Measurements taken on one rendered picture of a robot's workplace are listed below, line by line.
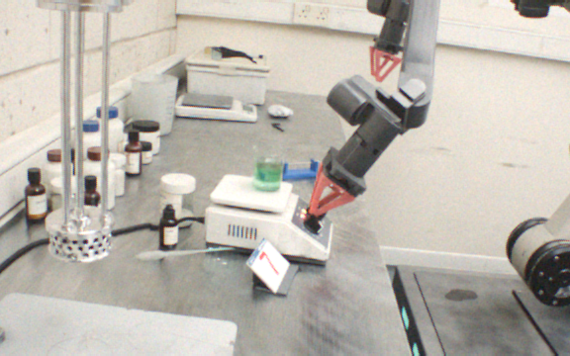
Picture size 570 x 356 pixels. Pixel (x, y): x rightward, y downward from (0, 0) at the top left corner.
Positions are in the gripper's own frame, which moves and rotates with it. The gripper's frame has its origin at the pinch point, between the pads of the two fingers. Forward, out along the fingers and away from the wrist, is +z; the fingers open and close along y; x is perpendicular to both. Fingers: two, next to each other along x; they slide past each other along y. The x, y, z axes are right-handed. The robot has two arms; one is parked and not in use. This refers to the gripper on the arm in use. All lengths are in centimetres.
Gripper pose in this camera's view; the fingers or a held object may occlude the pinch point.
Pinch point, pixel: (315, 208)
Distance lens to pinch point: 93.3
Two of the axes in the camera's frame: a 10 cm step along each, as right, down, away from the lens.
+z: -5.8, 7.5, 3.2
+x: 8.1, 5.5, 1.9
